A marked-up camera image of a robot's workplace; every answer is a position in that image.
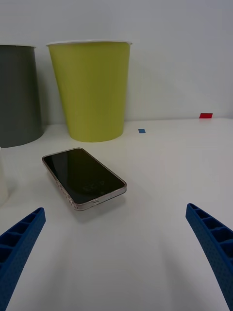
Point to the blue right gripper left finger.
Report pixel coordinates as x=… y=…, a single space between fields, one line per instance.
x=19 y=247

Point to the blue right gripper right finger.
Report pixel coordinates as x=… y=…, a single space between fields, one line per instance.
x=216 y=247

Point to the white paper cup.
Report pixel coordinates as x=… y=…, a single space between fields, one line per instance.
x=3 y=179

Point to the black smartphone in clear case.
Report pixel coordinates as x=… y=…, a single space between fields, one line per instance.
x=82 y=177

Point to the grey plastic waste bin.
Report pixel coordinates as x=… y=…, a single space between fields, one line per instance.
x=19 y=97

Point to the yellow-green plastic waste bin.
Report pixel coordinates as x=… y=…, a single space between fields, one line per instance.
x=92 y=92

